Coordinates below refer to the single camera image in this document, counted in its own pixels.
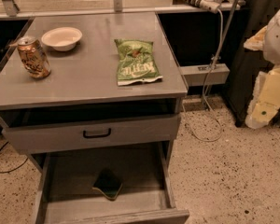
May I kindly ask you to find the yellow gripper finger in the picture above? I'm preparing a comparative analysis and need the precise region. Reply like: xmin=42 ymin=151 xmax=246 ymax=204
xmin=245 ymin=65 xmax=280 ymax=129

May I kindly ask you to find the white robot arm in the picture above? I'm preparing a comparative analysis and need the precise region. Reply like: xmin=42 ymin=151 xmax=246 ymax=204
xmin=244 ymin=9 xmax=280 ymax=129

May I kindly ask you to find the grey top drawer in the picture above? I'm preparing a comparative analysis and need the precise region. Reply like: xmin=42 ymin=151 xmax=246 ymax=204
xmin=3 ymin=115 xmax=180 ymax=154

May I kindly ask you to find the grey drawer cabinet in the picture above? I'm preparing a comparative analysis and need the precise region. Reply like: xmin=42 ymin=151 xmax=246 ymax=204
xmin=0 ymin=12 xmax=190 ymax=224

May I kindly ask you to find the open grey middle drawer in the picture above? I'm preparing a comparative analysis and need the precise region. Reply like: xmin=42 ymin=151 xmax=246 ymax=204
xmin=32 ymin=143 xmax=189 ymax=224

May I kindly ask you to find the dark cabinet at right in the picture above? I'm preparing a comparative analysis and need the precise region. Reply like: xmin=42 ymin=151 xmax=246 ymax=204
xmin=222 ymin=0 xmax=280 ymax=127

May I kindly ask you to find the green chip bag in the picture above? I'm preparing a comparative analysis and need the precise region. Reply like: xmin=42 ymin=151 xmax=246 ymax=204
xmin=115 ymin=39 xmax=162 ymax=86

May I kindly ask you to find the white bowl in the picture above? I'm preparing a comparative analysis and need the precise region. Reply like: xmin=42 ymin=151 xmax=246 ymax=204
xmin=41 ymin=27 xmax=82 ymax=51

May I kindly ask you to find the gold soda can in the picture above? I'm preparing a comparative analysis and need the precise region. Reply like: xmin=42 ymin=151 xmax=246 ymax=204
xmin=17 ymin=35 xmax=50 ymax=78

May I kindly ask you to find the white cable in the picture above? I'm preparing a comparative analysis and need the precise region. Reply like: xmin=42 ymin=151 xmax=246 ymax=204
xmin=180 ymin=7 xmax=225 ymax=143

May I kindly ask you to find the black drawer handle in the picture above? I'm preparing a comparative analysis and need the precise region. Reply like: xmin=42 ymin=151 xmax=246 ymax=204
xmin=82 ymin=128 xmax=112 ymax=139

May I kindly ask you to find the black floor cable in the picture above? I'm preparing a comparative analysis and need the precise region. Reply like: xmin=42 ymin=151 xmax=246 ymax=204
xmin=0 ymin=141 xmax=29 ymax=175

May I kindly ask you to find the metal frame shelf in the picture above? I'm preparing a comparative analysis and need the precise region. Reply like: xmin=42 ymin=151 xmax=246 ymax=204
xmin=0 ymin=0 xmax=246 ymax=20

